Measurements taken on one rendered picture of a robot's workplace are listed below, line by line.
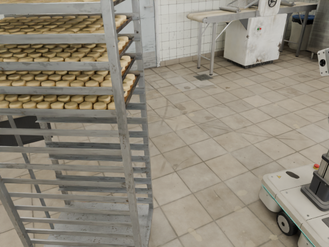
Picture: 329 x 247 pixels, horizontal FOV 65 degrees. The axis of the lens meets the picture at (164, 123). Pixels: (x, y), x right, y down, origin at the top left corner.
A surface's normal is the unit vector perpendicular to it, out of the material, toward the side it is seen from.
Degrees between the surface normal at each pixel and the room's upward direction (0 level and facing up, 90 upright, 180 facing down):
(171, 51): 90
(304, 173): 0
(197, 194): 0
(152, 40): 90
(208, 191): 0
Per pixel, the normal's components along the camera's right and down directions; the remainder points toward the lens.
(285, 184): -0.03, -0.86
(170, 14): 0.43, 0.45
